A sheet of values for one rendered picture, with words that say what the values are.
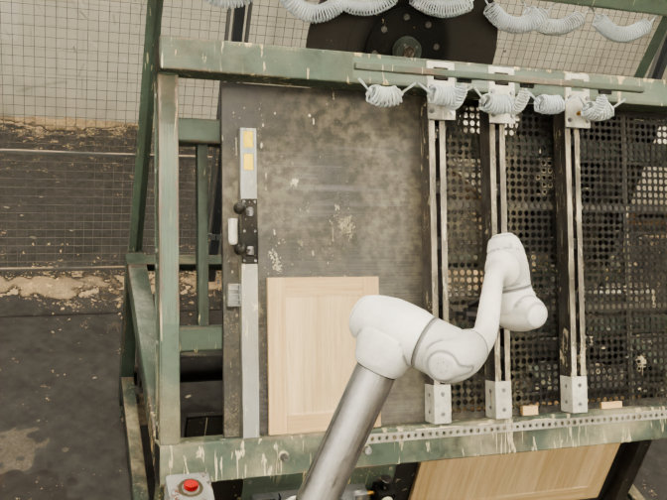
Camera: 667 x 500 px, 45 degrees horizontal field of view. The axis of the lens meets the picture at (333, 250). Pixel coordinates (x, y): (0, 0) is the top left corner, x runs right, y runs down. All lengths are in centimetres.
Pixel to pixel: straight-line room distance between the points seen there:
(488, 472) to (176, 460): 134
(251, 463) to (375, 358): 75
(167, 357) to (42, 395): 171
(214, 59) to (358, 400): 113
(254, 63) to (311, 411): 109
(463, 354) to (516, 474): 159
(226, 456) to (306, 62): 123
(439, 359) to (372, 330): 18
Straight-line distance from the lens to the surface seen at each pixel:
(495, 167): 278
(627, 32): 367
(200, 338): 251
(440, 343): 182
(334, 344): 257
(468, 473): 324
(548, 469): 344
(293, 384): 254
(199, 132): 255
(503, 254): 232
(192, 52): 246
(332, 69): 256
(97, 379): 414
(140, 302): 326
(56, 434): 385
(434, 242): 264
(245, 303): 246
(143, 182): 330
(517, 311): 234
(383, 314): 188
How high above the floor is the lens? 256
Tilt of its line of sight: 28 degrees down
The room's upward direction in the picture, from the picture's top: 11 degrees clockwise
